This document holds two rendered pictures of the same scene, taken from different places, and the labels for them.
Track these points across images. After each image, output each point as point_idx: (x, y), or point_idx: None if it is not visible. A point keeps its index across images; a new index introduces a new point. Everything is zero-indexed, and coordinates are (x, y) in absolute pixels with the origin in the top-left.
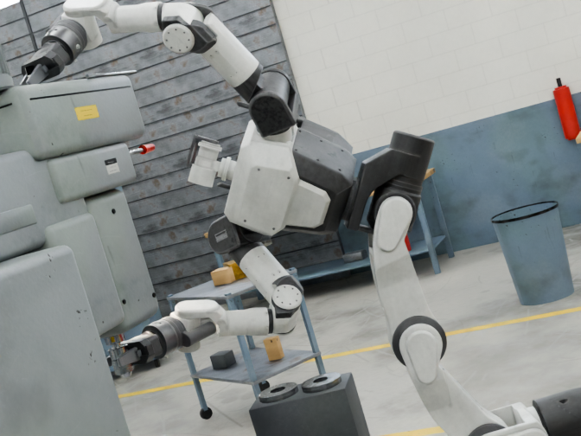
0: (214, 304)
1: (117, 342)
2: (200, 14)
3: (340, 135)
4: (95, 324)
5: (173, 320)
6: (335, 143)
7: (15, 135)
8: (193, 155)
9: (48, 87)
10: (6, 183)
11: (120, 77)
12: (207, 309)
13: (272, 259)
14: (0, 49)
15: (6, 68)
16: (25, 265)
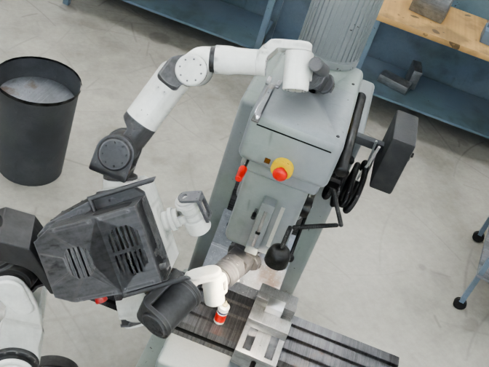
0: (189, 274)
1: None
2: None
3: (45, 231)
4: (230, 133)
5: (220, 262)
6: (54, 223)
7: None
8: (205, 212)
9: (279, 57)
10: None
11: (255, 104)
12: (193, 269)
13: (137, 294)
14: (305, 24)
15: (300, 36)
16: (251, 81)
